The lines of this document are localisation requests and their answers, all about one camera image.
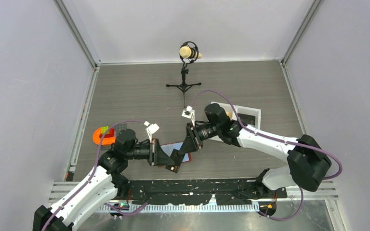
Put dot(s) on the grey studded baseplate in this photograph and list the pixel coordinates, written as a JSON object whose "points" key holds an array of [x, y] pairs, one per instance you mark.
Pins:
{"points": [[120, 127]]}

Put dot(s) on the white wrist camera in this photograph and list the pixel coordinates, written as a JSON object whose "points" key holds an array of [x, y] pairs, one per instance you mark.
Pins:
{"points": [[151, 128], [189, 113]]}

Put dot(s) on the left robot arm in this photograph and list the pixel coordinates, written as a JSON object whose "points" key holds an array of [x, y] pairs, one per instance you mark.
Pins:
{"points": [[103, 183]]}

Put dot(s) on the orange curved plastic piece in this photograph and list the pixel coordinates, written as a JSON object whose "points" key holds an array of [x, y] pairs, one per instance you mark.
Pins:
{"points": [[97, 136]]}

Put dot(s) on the red toy block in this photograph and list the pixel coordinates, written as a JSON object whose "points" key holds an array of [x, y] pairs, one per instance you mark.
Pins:
{"points": [[110, 134]]}

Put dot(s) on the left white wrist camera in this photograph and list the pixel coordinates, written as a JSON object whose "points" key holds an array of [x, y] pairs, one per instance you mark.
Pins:
{"points": [[151, 128]]}

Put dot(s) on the beige microphone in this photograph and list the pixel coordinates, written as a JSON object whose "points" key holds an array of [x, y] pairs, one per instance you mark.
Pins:
{"points": [[189, 53]]}

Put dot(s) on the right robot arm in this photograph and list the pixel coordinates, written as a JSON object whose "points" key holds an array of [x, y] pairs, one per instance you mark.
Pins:
{"points": [[306, 164]]}

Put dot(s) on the green toy block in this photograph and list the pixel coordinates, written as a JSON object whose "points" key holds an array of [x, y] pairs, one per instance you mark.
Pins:
{"points": [[104, 130]]}

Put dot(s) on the black microphone tripod stand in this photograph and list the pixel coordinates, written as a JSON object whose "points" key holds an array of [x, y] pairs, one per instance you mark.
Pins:
{"points": [[184, 87]]}

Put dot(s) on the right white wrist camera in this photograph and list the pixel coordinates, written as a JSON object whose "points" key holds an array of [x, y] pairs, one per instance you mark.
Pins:
{"points": [[189, 113]]}

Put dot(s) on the white two-compartment tray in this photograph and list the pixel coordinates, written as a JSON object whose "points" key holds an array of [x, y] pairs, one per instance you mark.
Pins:
{"points": [[239, 109]]}

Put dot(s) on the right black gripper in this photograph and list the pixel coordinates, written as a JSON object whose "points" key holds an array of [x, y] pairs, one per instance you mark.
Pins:
{"points": [[193, 141]]}

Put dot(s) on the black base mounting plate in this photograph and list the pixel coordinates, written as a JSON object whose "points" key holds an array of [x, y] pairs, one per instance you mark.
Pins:
{"points": [[196, 192]]}

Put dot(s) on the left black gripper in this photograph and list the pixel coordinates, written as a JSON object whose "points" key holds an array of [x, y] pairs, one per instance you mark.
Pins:
{"points": [[156, 156]]}

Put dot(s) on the black credit card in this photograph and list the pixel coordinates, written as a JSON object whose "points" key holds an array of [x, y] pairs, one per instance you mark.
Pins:
{"points": [[247, 119], [177, 157]]}

